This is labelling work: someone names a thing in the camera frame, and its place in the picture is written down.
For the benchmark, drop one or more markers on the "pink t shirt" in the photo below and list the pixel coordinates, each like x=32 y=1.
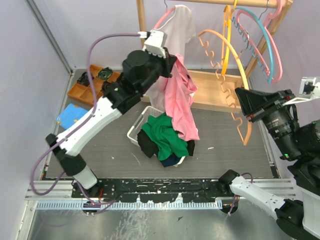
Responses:
x=178 y=98

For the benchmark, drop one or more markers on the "orange wooden compartment tray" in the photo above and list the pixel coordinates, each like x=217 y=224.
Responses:
x=84 y=94

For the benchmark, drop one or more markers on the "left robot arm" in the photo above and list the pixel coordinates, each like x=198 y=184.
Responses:
x=141 y=69

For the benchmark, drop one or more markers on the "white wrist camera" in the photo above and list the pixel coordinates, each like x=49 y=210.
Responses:
x=154 y=42
x=309 y=90

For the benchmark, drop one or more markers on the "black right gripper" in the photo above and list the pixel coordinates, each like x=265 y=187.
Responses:
x=254 y=103

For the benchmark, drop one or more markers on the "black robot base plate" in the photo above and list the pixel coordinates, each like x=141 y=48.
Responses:
x=159 y=190

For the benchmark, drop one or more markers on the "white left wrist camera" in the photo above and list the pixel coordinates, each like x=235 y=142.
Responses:
x=154 y=42

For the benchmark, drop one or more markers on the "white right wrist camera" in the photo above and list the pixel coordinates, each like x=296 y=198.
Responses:
x=309 y=90

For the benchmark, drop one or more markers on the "wooden clothes rack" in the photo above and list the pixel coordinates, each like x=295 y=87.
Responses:
x=209 y=95

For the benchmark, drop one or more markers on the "green t shirt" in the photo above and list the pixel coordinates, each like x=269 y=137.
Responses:
x=160 y=130

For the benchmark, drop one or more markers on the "pink plastic hanger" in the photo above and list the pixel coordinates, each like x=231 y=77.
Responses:
x=278 y=69

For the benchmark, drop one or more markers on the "navy blue t shirt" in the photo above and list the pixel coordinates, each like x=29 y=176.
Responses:
x=170 y=161

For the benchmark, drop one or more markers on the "black t shirt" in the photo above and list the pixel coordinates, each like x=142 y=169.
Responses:
x=149 y=148

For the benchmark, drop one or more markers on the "blue folded cloth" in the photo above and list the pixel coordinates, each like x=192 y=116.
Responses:
x=70 y=115

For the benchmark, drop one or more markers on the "white plastic basket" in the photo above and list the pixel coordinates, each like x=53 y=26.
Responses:
x=137 y=126

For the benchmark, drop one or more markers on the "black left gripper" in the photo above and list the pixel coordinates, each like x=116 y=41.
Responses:
x=168 y=62

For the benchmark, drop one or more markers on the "dark rolled sock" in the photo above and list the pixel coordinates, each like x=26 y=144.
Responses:
x=105 y=73
x=84 y=80

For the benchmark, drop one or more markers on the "pink hanger of white shirt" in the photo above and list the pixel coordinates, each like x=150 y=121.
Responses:
x=167 y=12

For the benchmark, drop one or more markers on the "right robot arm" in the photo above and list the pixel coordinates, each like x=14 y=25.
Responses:
x=299 y=219

